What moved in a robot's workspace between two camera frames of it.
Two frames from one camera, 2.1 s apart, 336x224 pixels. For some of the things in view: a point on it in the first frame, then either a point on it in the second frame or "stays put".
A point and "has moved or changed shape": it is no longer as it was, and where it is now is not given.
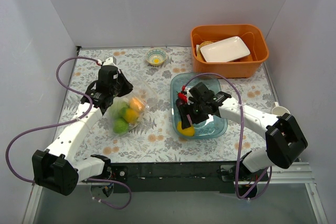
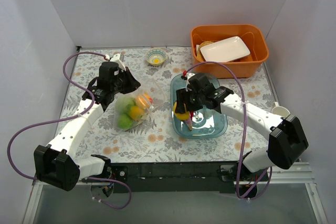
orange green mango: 129,115 → 134,112
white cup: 279,110 stays put
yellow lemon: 188,131 has moved or changed shape
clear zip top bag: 126,112 has moved or changed shape
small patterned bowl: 156,56 stays put
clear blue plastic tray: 214,126 stays put
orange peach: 136,104 → 144,100
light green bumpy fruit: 121,126 → 124,121
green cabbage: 116,107 → 122,103
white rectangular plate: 224,51 stays put
